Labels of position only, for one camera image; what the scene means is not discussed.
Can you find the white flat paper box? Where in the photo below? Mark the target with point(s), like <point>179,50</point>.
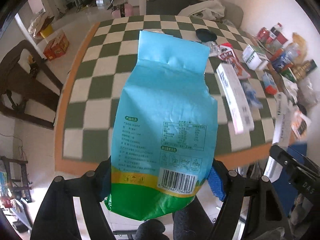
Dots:
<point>281,136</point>

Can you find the red white snack packet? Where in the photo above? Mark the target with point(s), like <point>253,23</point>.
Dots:
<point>227,55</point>

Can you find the cola bottle red cap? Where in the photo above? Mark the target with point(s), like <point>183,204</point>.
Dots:
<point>276,34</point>

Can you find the red cardboard box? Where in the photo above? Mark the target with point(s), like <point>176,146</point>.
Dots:
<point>57,47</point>

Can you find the blue green snack bag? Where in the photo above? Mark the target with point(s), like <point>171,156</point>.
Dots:
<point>164,134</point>

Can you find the green 999 medicine box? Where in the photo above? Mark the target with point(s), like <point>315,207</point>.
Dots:
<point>289,73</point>

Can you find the green checkered table mat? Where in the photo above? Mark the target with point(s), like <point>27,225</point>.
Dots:
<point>88,104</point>

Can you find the black round lid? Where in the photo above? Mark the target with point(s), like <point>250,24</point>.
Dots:
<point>205,35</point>

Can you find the small milk carton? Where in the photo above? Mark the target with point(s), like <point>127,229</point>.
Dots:
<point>269,84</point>

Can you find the white cloth pile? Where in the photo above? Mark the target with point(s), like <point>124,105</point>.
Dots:
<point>212,10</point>

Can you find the silver pill blister pack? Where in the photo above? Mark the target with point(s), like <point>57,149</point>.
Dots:
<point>214,49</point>

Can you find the crumpled blue plastic wrapper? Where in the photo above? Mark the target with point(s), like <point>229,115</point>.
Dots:
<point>250,94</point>

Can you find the long white toothpaste box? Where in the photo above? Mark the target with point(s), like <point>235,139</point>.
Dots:
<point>236,99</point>

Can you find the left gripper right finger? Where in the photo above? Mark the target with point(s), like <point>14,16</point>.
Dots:
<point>252,200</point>

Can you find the orange snack bag with pouch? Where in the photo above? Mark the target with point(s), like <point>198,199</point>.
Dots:
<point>300,124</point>

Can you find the black folding bed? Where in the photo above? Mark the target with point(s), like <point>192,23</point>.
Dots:
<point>168,7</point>

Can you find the pink suitcase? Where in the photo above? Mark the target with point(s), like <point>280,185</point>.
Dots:
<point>122,10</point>

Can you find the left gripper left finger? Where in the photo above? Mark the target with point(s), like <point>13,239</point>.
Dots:
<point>56,218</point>

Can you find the gold jar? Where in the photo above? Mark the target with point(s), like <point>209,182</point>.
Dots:
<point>301,71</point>

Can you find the crumpled white tissue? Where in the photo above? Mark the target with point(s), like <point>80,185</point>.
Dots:
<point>290,89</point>

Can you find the white green carton box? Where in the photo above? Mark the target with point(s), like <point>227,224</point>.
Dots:
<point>254,57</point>

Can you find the dark wooden chair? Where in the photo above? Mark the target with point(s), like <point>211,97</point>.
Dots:
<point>15,79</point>

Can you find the red soda can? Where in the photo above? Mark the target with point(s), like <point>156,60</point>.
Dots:
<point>263,34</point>

